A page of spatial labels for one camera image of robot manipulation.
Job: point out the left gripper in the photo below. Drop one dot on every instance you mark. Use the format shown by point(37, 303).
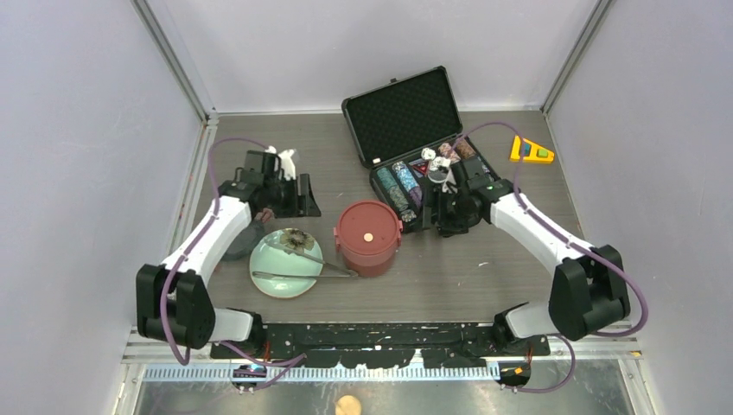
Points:
point(303, 206)

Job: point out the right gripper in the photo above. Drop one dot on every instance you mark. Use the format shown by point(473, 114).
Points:
point(449, 226)

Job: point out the black spiky sea cucumber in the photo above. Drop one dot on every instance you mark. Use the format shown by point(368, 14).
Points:
point(297, 240)

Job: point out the red lunch box lid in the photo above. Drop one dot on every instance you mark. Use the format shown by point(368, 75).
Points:
point(366, 226)

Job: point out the red lunch box with food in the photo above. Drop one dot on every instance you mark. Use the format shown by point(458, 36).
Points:
point(366, 232)

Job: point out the metal tongs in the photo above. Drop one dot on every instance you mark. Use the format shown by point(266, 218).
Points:
point(282, 262)

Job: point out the red steel-lined lunch box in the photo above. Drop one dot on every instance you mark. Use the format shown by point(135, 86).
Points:
point(369, 266)

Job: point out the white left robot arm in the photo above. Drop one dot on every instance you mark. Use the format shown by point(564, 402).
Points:
point(173, 303)

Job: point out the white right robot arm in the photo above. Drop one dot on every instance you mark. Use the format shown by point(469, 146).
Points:
point(587, 291)

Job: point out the black poker chip case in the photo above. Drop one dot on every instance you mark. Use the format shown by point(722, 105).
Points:
point(391, 126)

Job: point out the yellow triangular toy block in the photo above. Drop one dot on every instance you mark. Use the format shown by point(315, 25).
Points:
point(526, 151)

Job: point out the round beige object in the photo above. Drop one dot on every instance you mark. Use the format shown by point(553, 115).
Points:
point(348, 405)

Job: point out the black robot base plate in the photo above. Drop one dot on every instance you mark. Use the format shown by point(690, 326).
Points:
point(381, 345)

